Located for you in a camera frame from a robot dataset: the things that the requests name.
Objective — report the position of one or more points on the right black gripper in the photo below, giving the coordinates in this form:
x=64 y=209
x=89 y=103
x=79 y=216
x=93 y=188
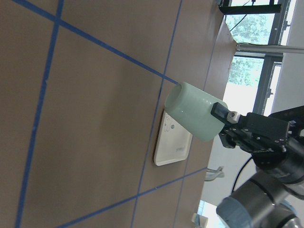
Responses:
x=274 y=141

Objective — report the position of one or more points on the pale green cup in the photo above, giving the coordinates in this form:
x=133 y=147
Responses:
x=191 y=108

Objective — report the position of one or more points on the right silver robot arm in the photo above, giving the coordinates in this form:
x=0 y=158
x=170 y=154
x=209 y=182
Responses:
x=258 y=203

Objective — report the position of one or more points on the cream rabbit tray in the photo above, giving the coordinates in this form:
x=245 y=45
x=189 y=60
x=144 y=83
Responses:
x=173 y=144

